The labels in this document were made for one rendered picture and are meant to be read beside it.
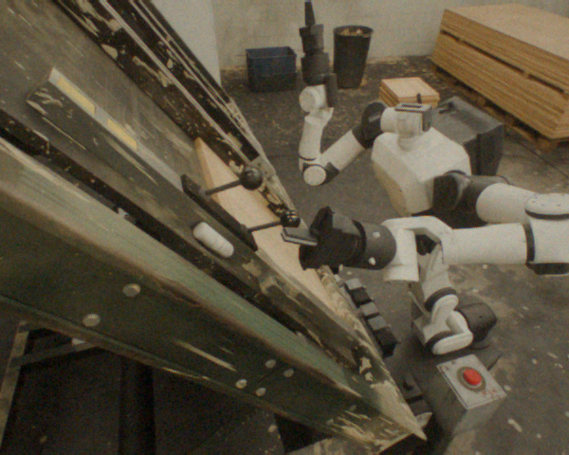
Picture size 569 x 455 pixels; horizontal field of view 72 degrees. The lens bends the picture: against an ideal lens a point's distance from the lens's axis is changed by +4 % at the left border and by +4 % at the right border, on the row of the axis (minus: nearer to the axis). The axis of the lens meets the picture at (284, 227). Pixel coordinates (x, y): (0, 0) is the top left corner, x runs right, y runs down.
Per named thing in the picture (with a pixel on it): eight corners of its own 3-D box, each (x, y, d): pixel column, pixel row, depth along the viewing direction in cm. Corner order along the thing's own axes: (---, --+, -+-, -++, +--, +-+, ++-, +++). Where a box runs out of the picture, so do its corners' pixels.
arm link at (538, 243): (459, 282, 70) (594, 280, 63) (456, 231, 66) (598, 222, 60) (453, 256, 79) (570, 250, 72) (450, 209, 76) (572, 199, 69)
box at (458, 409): (484, 427, 107) (508, 394, 95) (447, 440, 104) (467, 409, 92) (455, 385, 115) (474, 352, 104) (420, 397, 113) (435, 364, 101)
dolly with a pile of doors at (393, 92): (431, 132, 409) (441, 94, 383) (383, 136, 403) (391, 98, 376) (408, 109, 455) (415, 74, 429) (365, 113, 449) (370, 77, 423)
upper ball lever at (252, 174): (202, 210, 65) (266, 191, 59) (187, 198, 63) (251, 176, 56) (208, 193, 67) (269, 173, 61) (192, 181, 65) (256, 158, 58)
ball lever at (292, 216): (244, 245, 73) (303, 232, 67) (231, 235, 71) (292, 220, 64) (247, 229, 75) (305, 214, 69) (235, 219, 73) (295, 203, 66)
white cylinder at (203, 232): (192, 240, 62) (223, 262, 68) (207, 229, 62) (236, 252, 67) (191, 228, 64) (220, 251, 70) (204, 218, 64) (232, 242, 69)
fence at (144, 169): (349, 350, 110) (360, 342, 109) (24, 100, 46) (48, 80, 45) (342, 336, 113) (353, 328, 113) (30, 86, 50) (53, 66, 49)
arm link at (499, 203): (612, 264, 68) (514, 225, 89) (618, 193, 63) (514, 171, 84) (548, 282, 67) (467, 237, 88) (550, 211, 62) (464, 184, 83)
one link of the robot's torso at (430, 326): (432, 317, 198) (433, 259, 165) (458, 350, 183) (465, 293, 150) (405, 329, 197) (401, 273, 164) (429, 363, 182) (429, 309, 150)
